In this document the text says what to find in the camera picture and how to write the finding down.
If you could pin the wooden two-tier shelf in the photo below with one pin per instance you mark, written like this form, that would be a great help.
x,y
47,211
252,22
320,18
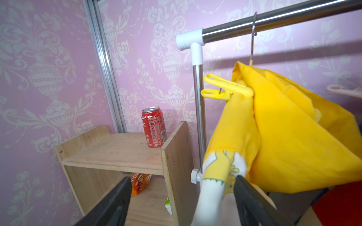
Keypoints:
x,y
96,161

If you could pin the green white drink carton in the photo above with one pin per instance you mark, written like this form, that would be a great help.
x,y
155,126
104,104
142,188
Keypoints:
x,y
168,206

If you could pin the yellow clothespin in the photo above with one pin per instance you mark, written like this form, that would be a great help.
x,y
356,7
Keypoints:
x,y
227,88

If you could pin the orange snack bag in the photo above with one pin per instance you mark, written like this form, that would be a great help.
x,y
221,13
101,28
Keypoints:
x,y
139,182

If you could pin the wooden clothes hanger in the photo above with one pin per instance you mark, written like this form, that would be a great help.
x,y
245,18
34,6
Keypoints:
x,y
252,36

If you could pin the blue red white jacket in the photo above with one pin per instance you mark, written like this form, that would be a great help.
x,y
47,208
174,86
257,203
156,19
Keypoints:
x,y
342,206

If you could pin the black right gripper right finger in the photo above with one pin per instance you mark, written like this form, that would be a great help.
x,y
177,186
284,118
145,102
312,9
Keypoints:
x,y
253,208

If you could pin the yellow white dinosaur jacket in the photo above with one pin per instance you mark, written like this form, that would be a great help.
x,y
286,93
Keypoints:
x,y
284,139

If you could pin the red soda can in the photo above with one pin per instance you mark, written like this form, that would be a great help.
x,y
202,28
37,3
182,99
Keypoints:
x,y
154,126

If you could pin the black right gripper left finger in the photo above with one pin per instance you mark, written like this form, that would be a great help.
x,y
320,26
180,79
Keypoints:
x,y
112,209

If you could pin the steel clothes rack white joints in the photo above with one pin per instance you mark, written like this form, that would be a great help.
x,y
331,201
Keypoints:
x,y
294,14

